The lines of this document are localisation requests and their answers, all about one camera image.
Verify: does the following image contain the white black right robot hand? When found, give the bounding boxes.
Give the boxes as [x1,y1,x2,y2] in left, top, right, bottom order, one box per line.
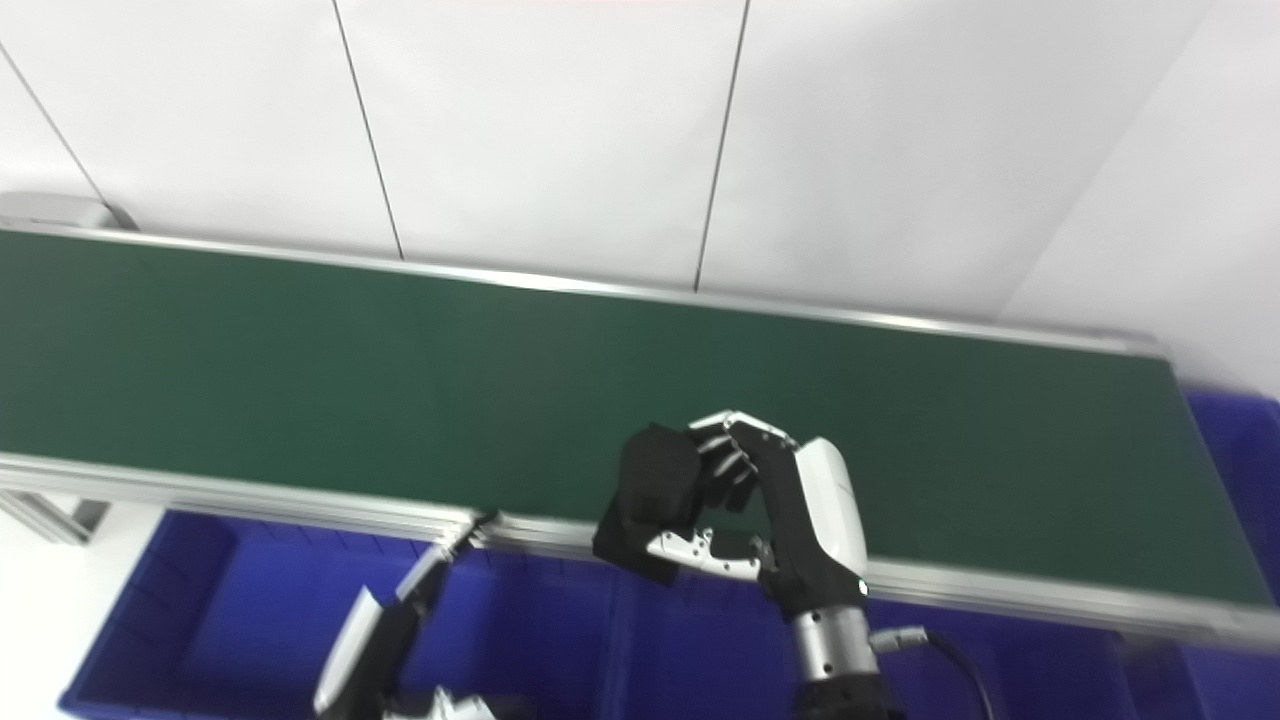
[645,408,870,619]

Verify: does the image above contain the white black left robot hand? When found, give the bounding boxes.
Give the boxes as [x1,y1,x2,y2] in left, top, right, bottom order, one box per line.
[312,509,502,720]

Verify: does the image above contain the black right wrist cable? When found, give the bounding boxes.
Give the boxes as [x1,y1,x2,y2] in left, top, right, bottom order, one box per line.
[868,625,998,720]

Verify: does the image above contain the blue plastic bin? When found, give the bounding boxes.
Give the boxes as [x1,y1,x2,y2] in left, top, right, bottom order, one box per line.
[57,508,623,720]
[1178,388,1280,720]
[598,565,1193,720]

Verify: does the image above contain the green conveyor belt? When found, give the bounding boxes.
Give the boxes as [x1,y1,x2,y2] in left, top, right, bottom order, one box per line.
[0,191,1280,653]
[0,229,1280,608]

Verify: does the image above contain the black cylinder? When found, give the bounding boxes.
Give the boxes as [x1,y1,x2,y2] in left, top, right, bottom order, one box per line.
[591,423,707,588]

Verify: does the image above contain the aluminium conveyor leg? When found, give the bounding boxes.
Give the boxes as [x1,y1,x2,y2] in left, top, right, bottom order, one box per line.
[0,489,112,547]

